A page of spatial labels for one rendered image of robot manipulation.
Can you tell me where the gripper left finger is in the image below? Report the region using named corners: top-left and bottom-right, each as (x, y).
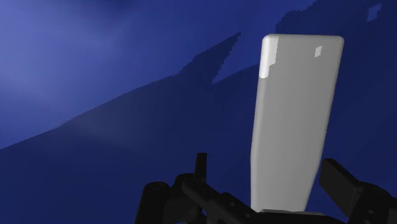
top-left (134, 152), bottom-right (258, 224)

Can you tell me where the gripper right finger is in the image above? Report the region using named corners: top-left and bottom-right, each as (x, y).
top-left (318, 158), bottom-right (397, 224)

